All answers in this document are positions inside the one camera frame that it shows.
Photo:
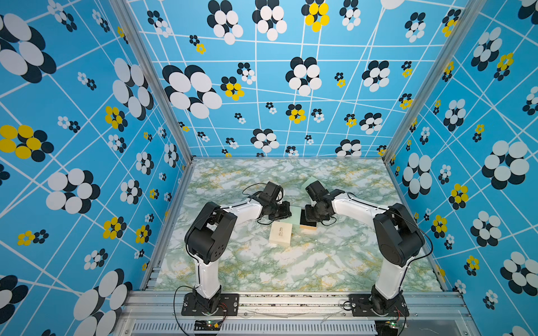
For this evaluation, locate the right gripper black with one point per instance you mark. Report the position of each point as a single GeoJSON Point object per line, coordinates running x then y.
{"type": "Point", "coordinates": [309, 218]}

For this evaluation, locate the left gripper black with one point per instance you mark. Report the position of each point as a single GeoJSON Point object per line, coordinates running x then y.
{"type": "Point", "coordinates": [286, 211]}

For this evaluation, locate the cream drawer jewelry box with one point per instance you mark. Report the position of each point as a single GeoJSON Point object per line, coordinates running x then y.
{"type": "Point", "coordinates": [280, 233]}

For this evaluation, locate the mint jewelry box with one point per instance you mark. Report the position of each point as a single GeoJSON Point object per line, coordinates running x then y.
{"type": "Point", "coordinates": [309, 181]}
{"type": "Point", "coordinates": [298, 218]}

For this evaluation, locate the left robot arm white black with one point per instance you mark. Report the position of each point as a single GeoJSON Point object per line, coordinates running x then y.
{"type": "Point", "coordinates": [208, 237]}

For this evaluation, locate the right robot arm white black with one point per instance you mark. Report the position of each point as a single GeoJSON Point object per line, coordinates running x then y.
{"type": "Point", "coordinates": [399, 239]}

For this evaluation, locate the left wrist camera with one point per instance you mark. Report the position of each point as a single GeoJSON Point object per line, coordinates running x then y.
{"type": "Point", "coordinates": [272, 192]}

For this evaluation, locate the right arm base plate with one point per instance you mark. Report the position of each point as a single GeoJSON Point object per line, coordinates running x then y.
{"type": "Point", "coordinates": [367, 305]}

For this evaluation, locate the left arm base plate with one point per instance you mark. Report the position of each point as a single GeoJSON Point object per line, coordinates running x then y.
{"type": "Point", "coordinates": [222, 304]}

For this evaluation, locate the aluminium front rail frame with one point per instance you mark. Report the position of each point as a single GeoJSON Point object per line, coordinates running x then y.
{"type": "Point", "coordinates": [297, 313]}

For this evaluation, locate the right aluminium corner post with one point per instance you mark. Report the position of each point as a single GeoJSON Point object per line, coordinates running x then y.
{"type": "Point", "coordinates": [469, 15]}

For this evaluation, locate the aluminium corner post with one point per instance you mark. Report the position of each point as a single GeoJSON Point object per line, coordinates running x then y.
{"type": "Point", "coordinates": [469, 15]}
{"type": "Point", "coordinates": [127, 21]}

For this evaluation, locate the left aluminium corner post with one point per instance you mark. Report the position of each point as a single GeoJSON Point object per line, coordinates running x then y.
{"type": "Point", "coordinates": [127, 21]}

